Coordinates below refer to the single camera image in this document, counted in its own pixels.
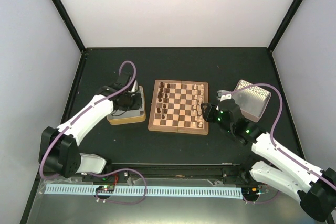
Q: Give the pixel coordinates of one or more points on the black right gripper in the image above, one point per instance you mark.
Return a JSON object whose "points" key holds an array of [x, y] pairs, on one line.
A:
{"points": [[208, 115]]}

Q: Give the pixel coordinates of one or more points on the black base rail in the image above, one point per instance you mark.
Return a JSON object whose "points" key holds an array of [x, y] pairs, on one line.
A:
{"points": [[236, 174]]}

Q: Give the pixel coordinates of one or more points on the white slotted cable duct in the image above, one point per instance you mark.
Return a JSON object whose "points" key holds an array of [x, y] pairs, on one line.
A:
{"points": [[149, 191]]}

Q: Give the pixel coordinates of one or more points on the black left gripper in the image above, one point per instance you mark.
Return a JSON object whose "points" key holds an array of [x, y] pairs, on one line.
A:
{"points": [[137, 106]]}

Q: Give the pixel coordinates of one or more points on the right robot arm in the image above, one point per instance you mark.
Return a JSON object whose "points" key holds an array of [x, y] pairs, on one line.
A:
{"points": [[311, 186]]}

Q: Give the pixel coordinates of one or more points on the left controller board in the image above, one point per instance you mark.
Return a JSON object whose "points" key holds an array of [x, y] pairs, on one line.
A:
{"points": [[105, 189]]}

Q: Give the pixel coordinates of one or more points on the wooden chess board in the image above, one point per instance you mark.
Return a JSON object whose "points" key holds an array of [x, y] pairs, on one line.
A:
{"points": [[179, 116]]}

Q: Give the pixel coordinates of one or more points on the black frame post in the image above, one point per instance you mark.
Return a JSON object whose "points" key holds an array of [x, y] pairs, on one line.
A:
{"points": [[69, 24], [294, 6]]}

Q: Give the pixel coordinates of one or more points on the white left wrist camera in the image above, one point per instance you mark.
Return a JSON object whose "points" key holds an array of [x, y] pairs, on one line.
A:
{"points": [[135, 87]]}

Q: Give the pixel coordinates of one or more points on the yellow metal tin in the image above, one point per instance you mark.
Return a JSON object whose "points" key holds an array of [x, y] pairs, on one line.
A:
{"points": [[130, 116]]}

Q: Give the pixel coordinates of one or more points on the black frame post left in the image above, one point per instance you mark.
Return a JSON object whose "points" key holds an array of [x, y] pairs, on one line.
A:
{"points": [[69, 24]]}

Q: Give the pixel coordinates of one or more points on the black frame post right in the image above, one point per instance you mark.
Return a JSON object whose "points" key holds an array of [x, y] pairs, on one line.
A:
{"points": [[294, 6]]}

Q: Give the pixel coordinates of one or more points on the controller board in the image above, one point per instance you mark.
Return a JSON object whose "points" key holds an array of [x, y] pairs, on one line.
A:
{"points": [[105, 189], [252, 191]]}

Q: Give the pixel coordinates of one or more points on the right controller board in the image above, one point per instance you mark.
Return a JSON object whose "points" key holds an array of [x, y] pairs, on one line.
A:
{"points": [[252, 191]]}

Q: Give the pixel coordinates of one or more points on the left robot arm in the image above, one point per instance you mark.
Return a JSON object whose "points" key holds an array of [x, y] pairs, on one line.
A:
{"points": [[59, 148]]}

